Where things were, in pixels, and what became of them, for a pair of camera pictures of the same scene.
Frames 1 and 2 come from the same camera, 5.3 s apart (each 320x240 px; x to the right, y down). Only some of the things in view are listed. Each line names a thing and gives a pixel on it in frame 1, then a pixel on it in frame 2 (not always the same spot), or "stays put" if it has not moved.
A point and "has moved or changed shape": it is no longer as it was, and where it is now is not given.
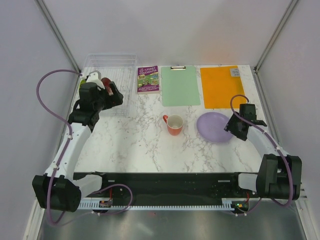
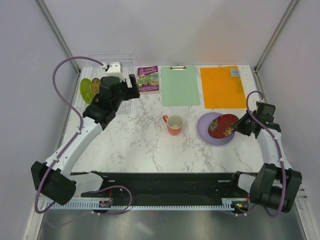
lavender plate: x=211 y=126 stays put
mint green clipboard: x=179 y=86 stays put
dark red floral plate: x=106 y=81 has moved or changed shape
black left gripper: x=116 y=99 -> x=133 y=92
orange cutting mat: x=219 y=85 stays put
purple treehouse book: x=148 y=80 stays put
